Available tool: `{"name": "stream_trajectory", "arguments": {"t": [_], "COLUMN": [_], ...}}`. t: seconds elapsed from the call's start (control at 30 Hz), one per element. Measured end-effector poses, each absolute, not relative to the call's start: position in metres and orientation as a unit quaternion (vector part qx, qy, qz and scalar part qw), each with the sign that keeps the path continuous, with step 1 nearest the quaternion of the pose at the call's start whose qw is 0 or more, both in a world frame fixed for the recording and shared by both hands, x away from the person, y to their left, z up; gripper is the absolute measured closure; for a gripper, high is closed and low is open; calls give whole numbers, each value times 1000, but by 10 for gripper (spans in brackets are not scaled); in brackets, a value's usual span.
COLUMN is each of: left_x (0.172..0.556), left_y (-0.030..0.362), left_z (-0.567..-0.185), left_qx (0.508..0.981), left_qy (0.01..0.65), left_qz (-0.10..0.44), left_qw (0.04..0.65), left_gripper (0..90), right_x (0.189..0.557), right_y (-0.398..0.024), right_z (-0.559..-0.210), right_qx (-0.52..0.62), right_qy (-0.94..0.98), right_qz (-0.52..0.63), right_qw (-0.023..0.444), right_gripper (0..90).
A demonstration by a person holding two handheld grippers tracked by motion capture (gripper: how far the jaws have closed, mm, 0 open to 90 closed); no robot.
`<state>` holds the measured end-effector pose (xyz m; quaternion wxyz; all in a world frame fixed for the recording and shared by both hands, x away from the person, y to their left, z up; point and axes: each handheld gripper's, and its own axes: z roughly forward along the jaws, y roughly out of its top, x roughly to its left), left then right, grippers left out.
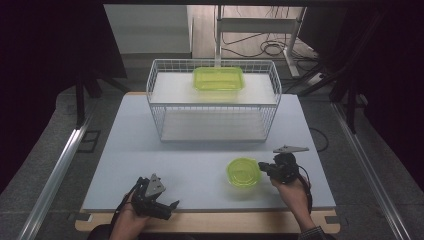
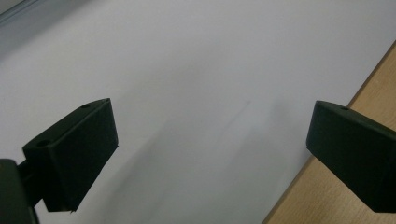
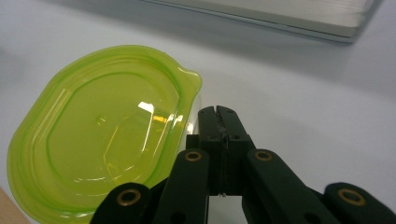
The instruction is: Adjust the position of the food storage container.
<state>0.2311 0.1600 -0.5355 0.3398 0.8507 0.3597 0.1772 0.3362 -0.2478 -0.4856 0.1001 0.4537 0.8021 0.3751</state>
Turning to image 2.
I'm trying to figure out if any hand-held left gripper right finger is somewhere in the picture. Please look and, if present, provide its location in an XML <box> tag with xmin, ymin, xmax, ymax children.
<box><xmin>305</xmin><ymin>100</ymin><xmax>396</xmax><ymax>215</ymax></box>

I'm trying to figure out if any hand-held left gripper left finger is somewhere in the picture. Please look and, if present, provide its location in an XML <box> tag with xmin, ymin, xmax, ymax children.
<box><xmin>21</xmin><ymin>97</ymin><xmax>120</xmax><ymax>214</ymax></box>

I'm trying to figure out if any white table mat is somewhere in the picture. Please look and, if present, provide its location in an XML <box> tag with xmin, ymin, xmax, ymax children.
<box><xmin>0</xmin><ymin>0</ymin><xmax>396</xmax><ymax>224</ymax></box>

